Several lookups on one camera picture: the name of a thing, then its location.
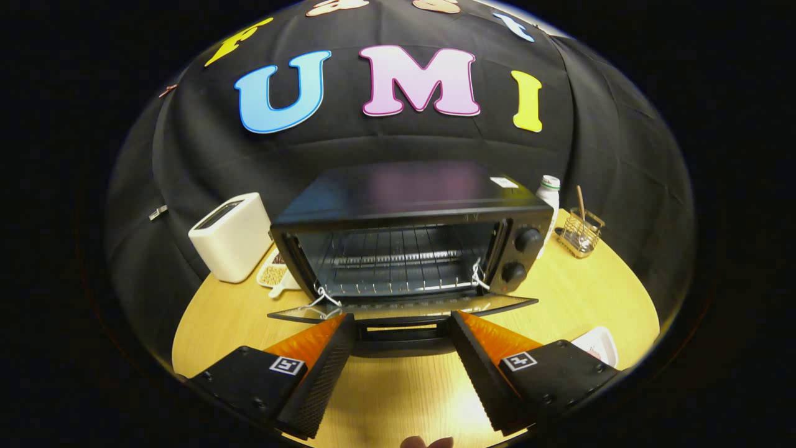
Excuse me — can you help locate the white square plate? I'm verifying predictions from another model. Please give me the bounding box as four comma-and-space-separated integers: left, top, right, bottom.
571, 326, 619, 369

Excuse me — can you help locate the white bread toaster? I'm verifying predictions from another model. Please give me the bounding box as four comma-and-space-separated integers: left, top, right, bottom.
188, 192, 274, 284

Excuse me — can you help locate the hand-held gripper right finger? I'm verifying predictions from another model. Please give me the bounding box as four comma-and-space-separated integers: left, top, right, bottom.
449, 310, 622, 436

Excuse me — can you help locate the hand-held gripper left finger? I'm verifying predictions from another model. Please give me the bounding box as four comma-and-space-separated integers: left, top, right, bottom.
187, 313, 356, 440

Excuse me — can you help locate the white plastic drink bottle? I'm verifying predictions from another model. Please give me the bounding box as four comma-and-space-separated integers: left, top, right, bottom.
536, 175, 561, 257

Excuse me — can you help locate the black toaster oven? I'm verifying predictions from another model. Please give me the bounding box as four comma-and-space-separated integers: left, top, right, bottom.
266, 161, 555, 358

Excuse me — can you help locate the metal wire basket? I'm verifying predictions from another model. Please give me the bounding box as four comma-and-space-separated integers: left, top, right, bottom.
555, 208, 606, 259

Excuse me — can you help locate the white dish of beans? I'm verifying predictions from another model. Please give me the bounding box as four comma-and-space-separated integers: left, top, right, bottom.
257, 248, 302, 299

